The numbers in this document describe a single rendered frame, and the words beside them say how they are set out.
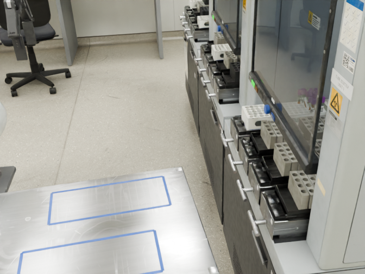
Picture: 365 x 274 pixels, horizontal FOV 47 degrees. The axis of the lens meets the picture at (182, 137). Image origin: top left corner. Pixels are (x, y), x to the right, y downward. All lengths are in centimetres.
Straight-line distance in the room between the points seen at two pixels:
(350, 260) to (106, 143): 222
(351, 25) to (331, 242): 52
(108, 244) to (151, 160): 177
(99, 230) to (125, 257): 13
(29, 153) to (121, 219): 204
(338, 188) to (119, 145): 223
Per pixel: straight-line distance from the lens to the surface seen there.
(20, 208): 132
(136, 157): 290
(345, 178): 100
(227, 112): 186
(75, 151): 307
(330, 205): 105
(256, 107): 162
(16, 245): 121
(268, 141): 144
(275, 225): 121
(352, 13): 90
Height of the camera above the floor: 161
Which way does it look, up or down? 31 degrees down
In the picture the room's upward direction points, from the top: 2 degrees counter-clockwise
